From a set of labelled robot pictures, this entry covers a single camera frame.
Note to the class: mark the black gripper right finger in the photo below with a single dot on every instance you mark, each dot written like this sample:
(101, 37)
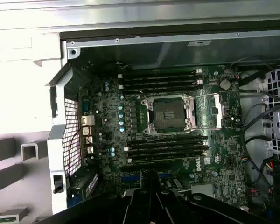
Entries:
(164, 207)

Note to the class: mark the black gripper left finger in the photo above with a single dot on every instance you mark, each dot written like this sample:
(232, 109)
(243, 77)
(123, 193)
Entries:
(140, 205)

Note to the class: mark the blue expansion slot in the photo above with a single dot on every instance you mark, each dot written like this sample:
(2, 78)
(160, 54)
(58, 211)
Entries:
(130, 179)

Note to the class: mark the black expansion slot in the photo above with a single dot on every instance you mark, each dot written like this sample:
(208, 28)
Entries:
(135, 167)

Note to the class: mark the black RAM slot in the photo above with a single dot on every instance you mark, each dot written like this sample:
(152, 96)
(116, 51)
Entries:
(165, 152)
(165, 158)
(165, 146)
(158, 72)
(158, 89)
(158, 83)
(165, 140)
(158, 77)

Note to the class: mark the CPU socket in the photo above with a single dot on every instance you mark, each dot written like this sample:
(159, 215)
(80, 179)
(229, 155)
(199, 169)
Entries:
(169, 112)

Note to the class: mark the silver chipset heatsink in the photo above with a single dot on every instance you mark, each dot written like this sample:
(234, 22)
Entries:
(201, 189)

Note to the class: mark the green motherboard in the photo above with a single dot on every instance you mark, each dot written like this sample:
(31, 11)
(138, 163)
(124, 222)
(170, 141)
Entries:
(224, 144)

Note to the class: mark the thin metal locking lever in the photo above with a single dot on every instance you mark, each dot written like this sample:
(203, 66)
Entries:
(142, 95)

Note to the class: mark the grey parts rack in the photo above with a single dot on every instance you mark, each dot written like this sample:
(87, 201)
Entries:
(7, 172)

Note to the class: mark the round silver coin battery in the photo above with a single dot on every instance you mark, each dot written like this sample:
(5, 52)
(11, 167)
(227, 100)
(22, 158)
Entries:
(225, 84)

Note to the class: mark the open black PC case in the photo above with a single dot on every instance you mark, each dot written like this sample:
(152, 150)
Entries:
(130, 50)

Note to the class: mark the metal socket cover frame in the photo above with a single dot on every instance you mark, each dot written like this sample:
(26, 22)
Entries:
(218, 100)

